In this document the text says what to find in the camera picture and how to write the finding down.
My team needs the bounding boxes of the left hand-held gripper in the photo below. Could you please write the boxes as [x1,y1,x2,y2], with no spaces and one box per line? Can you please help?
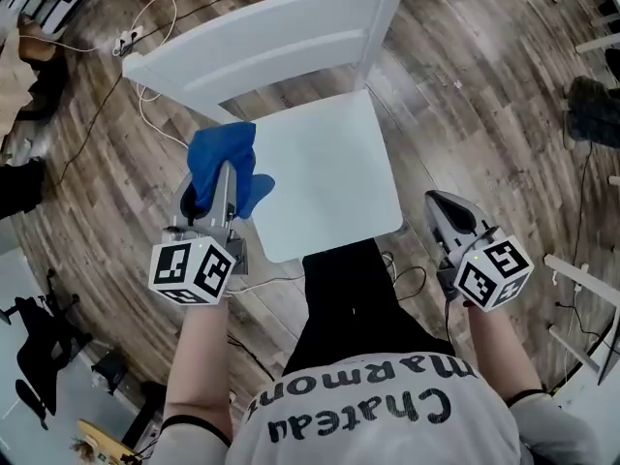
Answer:
[148,160,251,305]

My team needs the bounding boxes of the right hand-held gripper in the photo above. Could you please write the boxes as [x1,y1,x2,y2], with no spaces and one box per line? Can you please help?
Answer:
[424,190,534,313]

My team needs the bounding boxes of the blue cloth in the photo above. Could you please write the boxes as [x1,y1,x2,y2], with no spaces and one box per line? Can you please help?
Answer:
[186,121,276,221]

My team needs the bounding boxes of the white wooden chair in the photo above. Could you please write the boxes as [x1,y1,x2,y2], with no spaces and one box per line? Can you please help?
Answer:
[120,0,409,264]

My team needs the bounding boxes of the person's right forearm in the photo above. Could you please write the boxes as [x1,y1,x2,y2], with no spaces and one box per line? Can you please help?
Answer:
[463,302,543,404]

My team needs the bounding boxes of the person's left forearm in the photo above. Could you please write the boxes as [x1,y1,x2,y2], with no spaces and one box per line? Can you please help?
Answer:
[162,297,234,448]

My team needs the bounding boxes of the black office chair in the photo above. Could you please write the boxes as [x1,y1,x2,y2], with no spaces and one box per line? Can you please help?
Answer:
[0,267,94,430]

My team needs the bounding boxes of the person's black trousers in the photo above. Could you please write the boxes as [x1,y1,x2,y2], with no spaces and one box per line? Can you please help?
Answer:
[282,237,456,377]

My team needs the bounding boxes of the white power strip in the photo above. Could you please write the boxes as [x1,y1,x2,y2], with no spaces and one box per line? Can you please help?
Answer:
[112,25,145,57]

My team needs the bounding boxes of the small black box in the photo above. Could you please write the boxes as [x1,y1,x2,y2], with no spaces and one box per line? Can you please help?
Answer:
[91,351,130,396]

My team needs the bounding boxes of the table with tan cloth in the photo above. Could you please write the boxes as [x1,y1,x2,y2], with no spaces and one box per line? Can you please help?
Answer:
[0,10,69,138]

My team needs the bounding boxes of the person's white printed shirt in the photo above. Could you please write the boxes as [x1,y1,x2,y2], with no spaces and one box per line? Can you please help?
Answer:
[144,351,605,465]

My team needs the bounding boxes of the light wooden board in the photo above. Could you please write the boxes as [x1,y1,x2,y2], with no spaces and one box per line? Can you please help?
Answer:
[72,418,141,465]

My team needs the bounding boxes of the black cable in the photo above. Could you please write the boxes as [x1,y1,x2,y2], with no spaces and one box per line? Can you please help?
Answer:
[381,252,430,305]
[50,70,125,188]

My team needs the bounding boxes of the white desk frame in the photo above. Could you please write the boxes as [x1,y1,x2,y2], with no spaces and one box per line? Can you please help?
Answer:
[542,253,620,387]

